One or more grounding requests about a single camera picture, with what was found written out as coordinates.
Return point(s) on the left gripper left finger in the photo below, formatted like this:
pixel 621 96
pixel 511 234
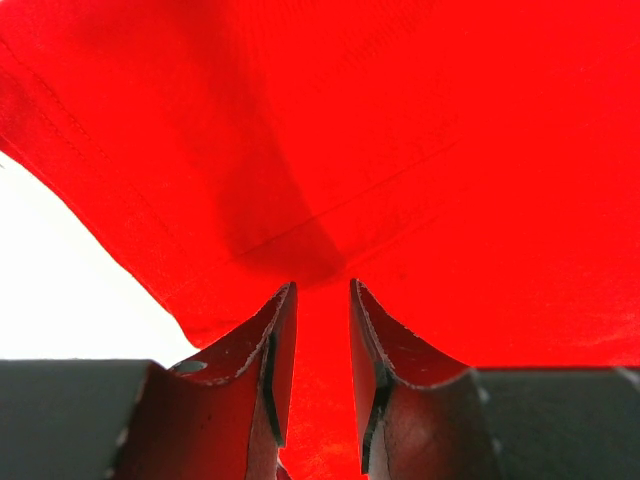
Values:
pixel 222 413

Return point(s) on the red t-shirt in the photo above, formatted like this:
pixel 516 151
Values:
pixel 474 163

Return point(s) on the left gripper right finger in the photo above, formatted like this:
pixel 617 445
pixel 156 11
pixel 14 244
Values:
pixel 419 411

